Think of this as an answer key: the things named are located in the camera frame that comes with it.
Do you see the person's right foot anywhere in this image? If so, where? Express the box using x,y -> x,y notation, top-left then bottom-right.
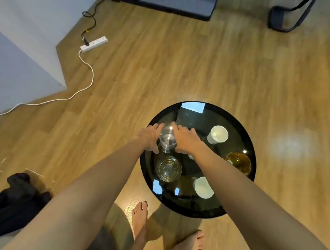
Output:
173,230 -> 205,250

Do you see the round black glass table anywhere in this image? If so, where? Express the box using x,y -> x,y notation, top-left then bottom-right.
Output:
139,101 -> 257,219

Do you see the person's left foot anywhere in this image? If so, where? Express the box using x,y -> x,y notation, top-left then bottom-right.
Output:
131,201 -> 148,250

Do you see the black chair base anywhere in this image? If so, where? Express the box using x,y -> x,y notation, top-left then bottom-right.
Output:
267,0 -> 318,33

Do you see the white power cable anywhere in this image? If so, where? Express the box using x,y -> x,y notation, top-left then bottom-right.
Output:
0,50 -> 94,116

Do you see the person's foot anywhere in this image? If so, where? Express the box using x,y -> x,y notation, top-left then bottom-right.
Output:
173,230 -> 205,250
131,201 -> 148,250

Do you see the wide clear glass cup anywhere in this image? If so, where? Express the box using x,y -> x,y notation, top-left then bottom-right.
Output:
155,156 -> 182,183

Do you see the dark grey furniture base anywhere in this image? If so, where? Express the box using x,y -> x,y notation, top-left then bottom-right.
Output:
111,0 -> 218,22

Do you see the black power cable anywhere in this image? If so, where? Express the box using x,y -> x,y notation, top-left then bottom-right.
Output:
81,0 -> 105,46

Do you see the person's left hand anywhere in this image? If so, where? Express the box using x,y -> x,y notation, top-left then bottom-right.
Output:
136,123 -> 166,154

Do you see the person's right hand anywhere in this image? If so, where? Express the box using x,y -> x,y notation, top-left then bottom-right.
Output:
171,122 -> 207,155

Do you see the person's left forearm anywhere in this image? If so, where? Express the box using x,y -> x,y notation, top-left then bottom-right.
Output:
0,137 -> 145,250

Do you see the black cloth heap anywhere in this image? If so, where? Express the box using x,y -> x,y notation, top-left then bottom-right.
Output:
0,173 -> 52,236

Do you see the glass with amber liquid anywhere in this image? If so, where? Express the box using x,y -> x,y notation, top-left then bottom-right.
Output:
225,152 -> 252,176

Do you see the tall clear drinking glass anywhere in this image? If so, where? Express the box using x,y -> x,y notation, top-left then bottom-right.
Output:
159,125 -> 178,152

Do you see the white paper cup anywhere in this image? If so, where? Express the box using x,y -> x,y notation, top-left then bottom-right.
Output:
193,177 -> 215,199
207,125 -> 229,145

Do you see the white power strip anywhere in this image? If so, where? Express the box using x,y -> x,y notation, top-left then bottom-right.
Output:
80,36 -> 108,53

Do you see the person's right forearm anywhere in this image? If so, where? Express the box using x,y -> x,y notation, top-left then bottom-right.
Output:
195,144 -> 328,250

